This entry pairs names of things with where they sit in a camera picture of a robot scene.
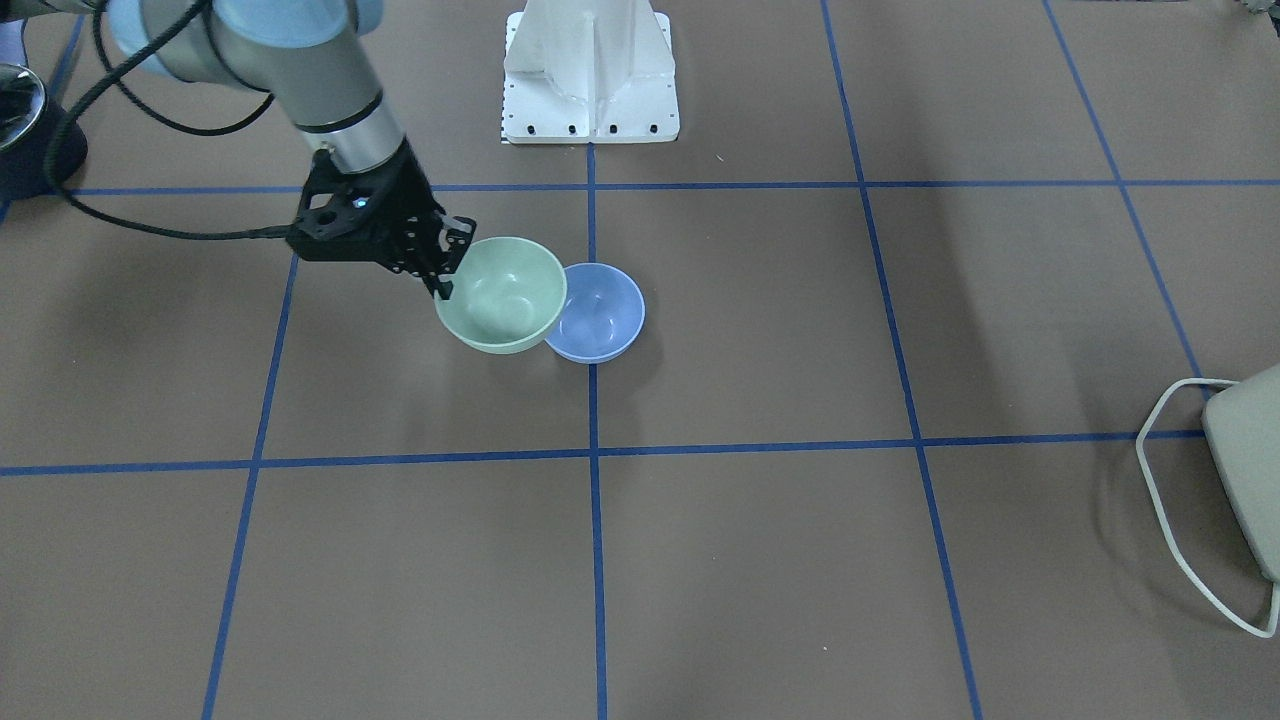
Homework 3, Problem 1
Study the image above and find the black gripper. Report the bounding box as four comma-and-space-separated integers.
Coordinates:
340, 140, 477, 301

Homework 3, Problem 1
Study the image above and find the green bowl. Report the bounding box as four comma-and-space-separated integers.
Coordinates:
434, 237, 568, 355

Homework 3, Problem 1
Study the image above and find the blue bowl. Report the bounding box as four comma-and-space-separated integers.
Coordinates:
545, 263, 646, 365

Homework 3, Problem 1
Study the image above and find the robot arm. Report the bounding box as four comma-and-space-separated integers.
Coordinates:
104, 1, 476, 300

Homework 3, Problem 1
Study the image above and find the dark blue saucepan with lid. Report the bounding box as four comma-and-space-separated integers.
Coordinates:
1, 61, 67, 204

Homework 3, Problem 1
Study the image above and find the cream toaster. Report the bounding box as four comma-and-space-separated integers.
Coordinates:
1203, 366, 1279, 582

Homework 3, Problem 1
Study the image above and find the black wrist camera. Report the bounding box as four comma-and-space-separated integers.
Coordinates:
284, 149, 396, 265

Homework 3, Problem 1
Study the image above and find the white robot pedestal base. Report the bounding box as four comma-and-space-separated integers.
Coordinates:
500, 1, 681, 145

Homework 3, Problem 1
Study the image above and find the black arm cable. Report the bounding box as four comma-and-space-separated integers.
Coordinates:
42, 0, 301, 242

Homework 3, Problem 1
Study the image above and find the white toaster power cord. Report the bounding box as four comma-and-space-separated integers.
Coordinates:
1137, 378, 1280, 639

